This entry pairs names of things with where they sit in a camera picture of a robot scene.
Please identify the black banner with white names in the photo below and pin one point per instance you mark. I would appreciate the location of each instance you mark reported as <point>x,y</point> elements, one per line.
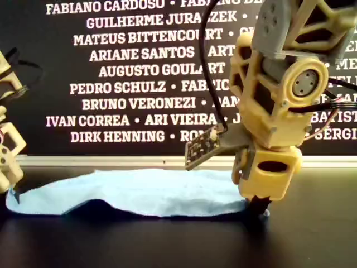
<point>42,97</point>

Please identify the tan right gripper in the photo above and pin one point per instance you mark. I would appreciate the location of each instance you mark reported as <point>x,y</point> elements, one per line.
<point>267,181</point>

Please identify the tan left robot arm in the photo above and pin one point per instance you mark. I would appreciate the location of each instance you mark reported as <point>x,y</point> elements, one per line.
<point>8,81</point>

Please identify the tan right robot arm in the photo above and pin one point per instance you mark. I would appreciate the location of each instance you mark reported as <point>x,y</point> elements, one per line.
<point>259,83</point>

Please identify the aluminium table frame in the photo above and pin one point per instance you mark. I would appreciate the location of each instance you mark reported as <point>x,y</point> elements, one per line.
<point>111,161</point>

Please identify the grey camera bracket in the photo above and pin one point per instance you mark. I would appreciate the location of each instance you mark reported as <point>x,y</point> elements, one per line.
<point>234,143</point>

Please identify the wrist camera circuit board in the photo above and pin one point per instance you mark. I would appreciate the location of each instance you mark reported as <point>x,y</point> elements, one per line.
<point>200,148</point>

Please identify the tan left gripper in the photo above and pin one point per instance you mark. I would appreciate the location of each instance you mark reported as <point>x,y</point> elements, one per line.
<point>9,167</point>

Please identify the blue microfibre cloth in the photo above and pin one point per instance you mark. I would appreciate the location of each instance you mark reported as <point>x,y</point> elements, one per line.
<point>139,192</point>

